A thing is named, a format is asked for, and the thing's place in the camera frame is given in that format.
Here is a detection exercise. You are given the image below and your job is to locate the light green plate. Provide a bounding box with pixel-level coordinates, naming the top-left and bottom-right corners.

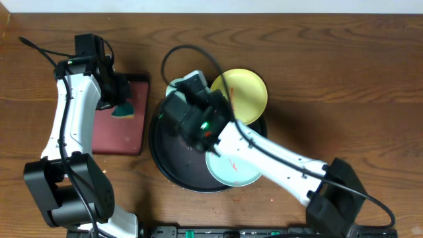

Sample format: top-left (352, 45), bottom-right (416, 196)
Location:
top-left (206, 152), bottom-right (262, 187)
top-left (165, 78), bottom-right (184, 97)

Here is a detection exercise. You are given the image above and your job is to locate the green sponge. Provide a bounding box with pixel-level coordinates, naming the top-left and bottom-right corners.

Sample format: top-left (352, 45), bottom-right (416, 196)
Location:
top-left (111, 102), bottom-right (135, 118)

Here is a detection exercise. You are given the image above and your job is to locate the yellow plate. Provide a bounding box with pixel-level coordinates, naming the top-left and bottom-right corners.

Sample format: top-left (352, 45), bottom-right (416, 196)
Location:
top-left (223, 69), bottom-right (268, 125)

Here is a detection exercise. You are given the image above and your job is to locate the round black serving tray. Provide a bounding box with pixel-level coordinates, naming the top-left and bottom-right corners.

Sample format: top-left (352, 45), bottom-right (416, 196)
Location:
top-left (148, 81), bottom-right (268, 194)

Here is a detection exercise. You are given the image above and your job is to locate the rectangular black red tray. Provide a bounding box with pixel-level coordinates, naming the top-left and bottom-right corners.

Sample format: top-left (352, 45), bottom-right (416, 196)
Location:
top-left (92, 73), bottom-right (150, 155)

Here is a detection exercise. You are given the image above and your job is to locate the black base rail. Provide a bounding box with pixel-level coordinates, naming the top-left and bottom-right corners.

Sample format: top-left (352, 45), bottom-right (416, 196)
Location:
top-left (149, 225), bottom-right (399, 238)

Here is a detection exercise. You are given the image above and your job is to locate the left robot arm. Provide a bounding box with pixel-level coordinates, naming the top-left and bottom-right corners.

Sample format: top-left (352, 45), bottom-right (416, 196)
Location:
top-left (23, 57), bottom-right (139, 237)

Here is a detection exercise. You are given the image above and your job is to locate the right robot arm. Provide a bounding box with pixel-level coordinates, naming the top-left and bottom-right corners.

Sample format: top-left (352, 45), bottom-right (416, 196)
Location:
top-left (160, 77), bottom-right (365, 237)

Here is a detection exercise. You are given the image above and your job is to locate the light green plate front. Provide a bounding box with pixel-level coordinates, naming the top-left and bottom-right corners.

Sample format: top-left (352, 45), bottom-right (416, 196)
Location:
top-left (206, 152), bottom-right (262, 187)

